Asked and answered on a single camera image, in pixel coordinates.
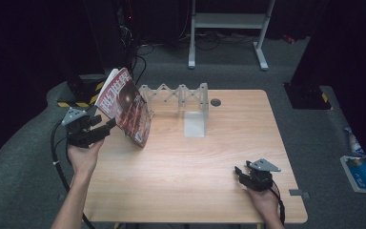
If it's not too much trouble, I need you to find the grey expandable book rack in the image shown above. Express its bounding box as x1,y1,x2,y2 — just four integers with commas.
124,82,210,139

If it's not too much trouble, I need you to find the red illustrated magazine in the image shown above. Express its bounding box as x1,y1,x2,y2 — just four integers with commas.
93,67,155,150

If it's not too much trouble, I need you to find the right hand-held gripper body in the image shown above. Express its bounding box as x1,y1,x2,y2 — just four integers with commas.
240,157,282,193

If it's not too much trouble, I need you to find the dark equipment rack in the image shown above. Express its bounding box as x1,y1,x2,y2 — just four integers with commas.
82,0,141,74

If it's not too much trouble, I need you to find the black base with hazard stripes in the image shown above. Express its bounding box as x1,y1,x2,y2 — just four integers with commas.
283,82,334,111
56,73,106,109

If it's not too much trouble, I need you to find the person's left hand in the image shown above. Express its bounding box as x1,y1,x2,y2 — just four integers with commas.
67,137,106,179

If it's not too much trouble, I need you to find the white metal stand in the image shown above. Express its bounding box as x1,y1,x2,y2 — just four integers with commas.
188,0,276,72

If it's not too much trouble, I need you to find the small red object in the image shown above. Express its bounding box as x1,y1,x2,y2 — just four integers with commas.
282,33,296,45

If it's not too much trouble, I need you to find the person's right hand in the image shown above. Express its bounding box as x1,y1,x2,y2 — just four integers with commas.
245,186,281,221

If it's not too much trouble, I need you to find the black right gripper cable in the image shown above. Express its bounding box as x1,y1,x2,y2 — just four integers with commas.
268,178,287,225

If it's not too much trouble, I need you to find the blue packet on floor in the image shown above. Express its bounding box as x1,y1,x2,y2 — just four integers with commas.
339,155,366,195

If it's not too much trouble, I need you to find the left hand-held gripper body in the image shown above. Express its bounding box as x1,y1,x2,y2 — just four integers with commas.
61,107,93,149

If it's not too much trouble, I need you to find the black cable bundle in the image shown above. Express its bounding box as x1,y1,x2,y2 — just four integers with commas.
117,41,156,87

